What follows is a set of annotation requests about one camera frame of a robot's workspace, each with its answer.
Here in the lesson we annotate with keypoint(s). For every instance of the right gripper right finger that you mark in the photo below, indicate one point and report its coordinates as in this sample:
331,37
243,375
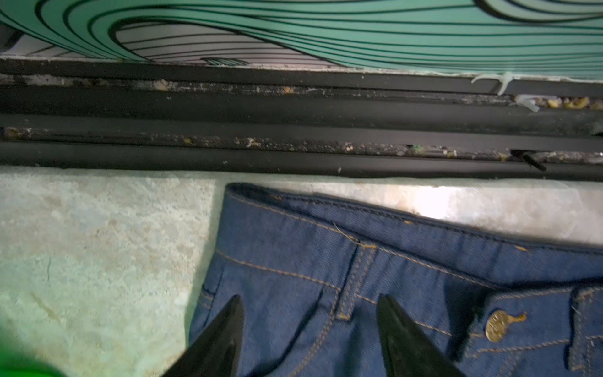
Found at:
406,350

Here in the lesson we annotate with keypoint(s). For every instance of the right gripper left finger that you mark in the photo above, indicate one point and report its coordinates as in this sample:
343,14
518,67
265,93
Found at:
217,350

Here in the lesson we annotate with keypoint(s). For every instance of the dark blue denim trousers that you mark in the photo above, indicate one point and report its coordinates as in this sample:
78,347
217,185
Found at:
310,269

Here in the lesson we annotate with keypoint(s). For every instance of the green plastic basket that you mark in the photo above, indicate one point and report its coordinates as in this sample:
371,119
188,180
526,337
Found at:
28,371

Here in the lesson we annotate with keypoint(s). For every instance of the black side frame rail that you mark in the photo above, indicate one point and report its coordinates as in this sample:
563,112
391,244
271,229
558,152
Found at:
151,117

